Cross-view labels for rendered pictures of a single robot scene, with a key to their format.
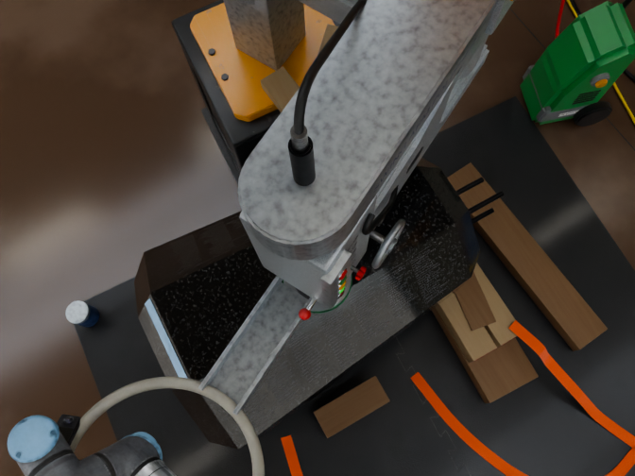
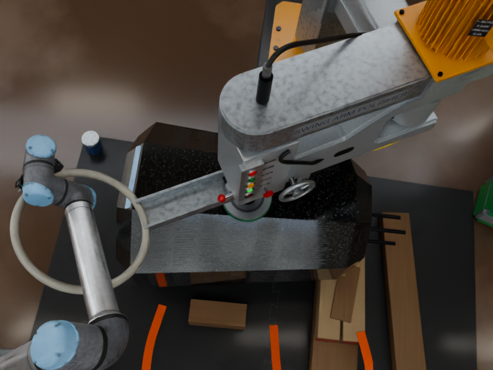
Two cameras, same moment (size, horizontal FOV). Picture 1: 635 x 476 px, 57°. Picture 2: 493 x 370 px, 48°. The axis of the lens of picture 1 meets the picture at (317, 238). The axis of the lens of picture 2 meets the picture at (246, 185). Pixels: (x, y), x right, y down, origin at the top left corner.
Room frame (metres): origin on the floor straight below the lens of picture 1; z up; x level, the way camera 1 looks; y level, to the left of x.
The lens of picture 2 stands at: (-0.40, -0.29, 3.12)
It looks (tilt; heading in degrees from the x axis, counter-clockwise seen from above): 68 degrees down; 21
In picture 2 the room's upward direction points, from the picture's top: 8 degrees clockwise
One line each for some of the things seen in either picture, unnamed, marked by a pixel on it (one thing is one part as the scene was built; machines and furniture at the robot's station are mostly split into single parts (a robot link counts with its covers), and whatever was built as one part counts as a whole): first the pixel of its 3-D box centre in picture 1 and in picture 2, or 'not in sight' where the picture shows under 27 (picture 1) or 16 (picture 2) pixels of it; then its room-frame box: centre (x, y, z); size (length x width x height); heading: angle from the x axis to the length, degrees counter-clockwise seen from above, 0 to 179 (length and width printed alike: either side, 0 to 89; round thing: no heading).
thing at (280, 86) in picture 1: (287, 96); not in sight; (1.09, 0.06, 0.81); 0.20 x 0.10 x 0.05; 29
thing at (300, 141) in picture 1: (301, 155); (265, 83); (0.41, 0.01, 1.76); 0.04 x 0.04 x 0.17
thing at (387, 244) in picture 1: (377, 236); (293, 183); (0.43, -0.16, 1.18); 0.15 x 0.10 x 0.15; 141
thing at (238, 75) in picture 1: (271, 43); (318, 46); (1.34, 0.10, 0.76); 0.49 x 0.49 x 0.05; 21
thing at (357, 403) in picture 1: (351, 406); (217, 314); (0.02, -0.07, 0.07); 0.30 x 0.12 x 0.12; 114
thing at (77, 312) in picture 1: (82, 314); (92, 142); (0.52, 1.08, 0.08); 0.10 x 0.10 x 0.13
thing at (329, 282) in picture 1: (335, 280); (249, 180); (0.28, -0.03, 1.35); 0.08 x 0.03 x 0.28; 141
